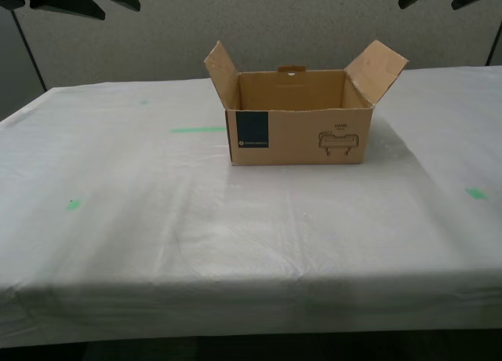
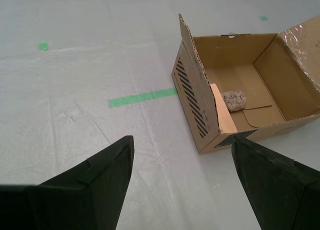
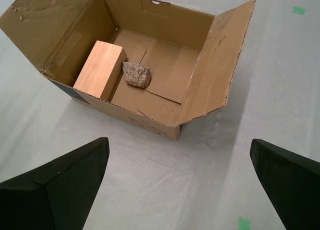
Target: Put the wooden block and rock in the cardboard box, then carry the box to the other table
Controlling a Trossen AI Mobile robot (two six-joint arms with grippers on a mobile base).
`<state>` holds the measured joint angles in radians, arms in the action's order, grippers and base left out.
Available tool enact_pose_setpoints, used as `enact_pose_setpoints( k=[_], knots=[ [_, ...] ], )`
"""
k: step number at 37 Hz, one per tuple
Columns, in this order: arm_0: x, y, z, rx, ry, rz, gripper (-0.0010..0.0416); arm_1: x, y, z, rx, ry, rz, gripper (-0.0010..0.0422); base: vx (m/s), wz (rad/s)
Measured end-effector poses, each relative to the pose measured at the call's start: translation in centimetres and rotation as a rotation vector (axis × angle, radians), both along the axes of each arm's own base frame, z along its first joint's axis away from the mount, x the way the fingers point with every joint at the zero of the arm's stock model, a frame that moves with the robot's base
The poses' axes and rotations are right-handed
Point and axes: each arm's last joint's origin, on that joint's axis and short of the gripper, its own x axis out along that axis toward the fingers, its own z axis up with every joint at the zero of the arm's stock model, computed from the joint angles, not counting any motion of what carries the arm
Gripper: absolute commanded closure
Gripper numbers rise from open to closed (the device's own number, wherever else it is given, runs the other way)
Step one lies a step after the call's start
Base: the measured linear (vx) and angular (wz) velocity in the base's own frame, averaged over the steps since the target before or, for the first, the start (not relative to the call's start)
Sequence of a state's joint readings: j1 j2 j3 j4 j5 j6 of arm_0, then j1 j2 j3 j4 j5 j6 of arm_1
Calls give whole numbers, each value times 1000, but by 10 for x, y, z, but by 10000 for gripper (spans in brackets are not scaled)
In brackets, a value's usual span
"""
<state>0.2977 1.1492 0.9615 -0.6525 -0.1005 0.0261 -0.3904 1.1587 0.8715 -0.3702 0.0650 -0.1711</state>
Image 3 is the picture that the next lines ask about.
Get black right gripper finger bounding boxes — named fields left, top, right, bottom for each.
left=248, top=138, right=320, bottom=230
left=0, top=136, right=111, bottom=230

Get light wooden block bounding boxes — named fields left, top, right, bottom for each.
left=72, top=40, right=128, bottom=102

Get speckled beige rock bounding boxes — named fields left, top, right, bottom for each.
left=122, top=61, right=153, bottom=89

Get brown cardboard box with flaps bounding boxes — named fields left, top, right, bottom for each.
left=0, top=0, right=258, bottom=141

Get white plastic table cover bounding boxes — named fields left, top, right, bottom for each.
left=0, top=0, right=320, bottom=230

